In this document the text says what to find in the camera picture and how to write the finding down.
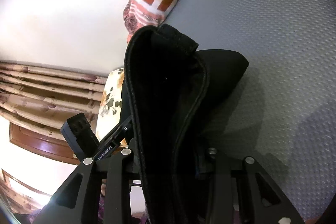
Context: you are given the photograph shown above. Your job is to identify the black denim pants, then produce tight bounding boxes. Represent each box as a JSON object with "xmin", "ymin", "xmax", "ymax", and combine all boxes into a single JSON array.
[{"xmin": 124, "ymin": 24, "xmax": 249, "ymax": 223}]

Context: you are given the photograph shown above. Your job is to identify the purple patterned clothing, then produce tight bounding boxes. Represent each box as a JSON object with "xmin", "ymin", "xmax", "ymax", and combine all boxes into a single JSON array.
[{"xmin": 98, "ymin": 178, "xmax": 148, "ymax": 224}]

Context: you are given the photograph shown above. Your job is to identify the floral white pillow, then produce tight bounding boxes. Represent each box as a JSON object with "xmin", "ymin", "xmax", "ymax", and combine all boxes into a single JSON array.
[{"xmin": 96, "ymin": 68, "xmax": 124, "ymax": 141}]

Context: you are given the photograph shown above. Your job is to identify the beige floral curtain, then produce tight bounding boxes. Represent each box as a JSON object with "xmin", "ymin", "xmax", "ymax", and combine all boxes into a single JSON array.
[{"xmin": 1, "ymin": 62, "xmax": 107, "ymax": 140}]

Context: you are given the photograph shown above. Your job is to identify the grey honeycomb mattress pad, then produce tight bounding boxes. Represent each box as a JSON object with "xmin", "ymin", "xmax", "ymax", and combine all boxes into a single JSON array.
[{"xmin": 166, "ymin": 0, "xmax": 335, "ymax": 220}]

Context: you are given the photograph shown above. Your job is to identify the brown wooden bed frame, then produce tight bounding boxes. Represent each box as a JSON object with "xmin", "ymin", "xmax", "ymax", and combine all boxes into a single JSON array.
[{"xmin": 9, "ymin": 123, "xmax": 80, "ymax": 165}]

